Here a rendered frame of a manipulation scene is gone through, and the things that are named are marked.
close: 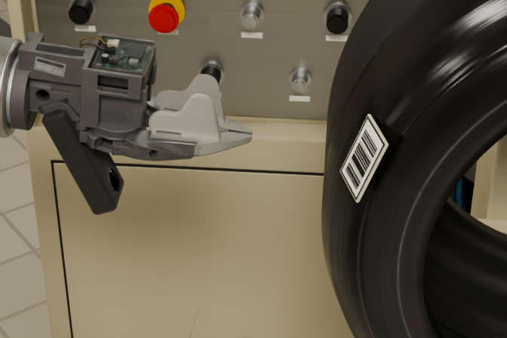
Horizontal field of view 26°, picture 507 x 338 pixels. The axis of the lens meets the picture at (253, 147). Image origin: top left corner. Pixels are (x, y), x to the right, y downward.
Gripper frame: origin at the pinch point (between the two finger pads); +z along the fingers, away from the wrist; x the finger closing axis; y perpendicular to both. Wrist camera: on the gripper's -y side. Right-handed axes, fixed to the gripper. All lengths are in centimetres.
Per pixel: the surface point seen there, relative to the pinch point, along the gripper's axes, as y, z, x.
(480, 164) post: -20, 30, 35
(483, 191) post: -21.1, 30.2, 30.4
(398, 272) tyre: -3.1, 15.1, -11.7
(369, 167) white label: 6.5, 11.0, -11.3
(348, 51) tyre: 6.9, 8.9, 7.4
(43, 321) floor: -127, -44, 110
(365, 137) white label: 7.9, 10.4, -9.2
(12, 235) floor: -129, -60, 142
